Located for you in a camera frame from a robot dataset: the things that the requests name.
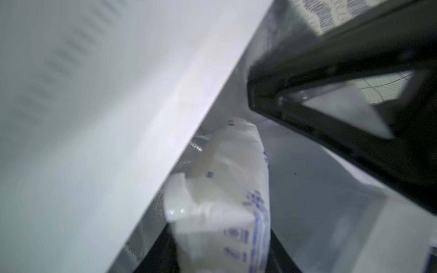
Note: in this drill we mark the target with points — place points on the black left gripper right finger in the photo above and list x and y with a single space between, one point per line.
278 260

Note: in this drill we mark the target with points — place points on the white ice pack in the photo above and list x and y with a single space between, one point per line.
219 212

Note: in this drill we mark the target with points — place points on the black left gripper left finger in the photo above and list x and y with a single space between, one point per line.
162 257

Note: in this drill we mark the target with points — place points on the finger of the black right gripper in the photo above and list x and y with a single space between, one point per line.
366 90

